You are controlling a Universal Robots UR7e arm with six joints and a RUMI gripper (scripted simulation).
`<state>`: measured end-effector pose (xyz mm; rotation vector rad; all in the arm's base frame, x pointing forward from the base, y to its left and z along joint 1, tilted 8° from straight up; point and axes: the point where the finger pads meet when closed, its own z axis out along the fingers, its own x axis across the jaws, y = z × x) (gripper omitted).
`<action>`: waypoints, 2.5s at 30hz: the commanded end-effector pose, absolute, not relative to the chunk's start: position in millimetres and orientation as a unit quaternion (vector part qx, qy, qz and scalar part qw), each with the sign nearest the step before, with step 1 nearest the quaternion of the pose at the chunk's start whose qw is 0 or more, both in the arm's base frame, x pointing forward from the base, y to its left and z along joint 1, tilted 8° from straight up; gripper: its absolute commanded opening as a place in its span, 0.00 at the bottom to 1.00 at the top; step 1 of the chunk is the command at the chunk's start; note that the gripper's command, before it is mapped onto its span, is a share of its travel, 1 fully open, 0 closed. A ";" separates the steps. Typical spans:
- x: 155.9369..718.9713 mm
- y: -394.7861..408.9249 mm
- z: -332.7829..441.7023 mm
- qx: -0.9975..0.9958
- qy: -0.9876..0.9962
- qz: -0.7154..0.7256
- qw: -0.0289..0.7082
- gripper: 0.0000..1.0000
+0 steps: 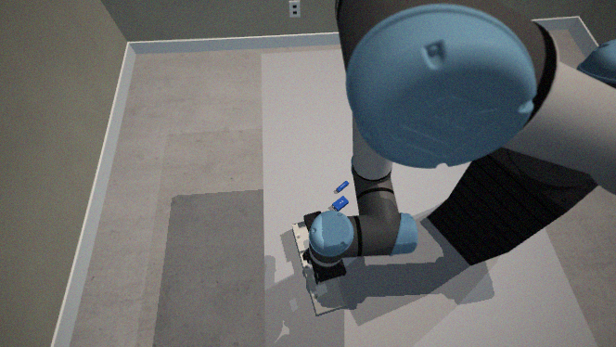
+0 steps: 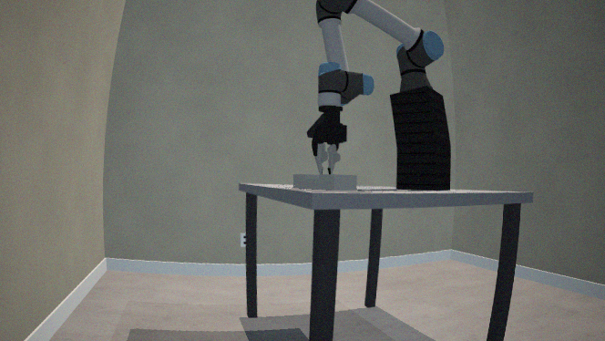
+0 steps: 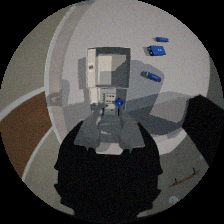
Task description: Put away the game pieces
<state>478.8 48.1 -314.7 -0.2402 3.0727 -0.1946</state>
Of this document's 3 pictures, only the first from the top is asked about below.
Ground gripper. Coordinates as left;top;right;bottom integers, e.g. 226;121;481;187
302;248;347;285

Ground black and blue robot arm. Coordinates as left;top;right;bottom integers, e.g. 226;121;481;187
303;0;616;267

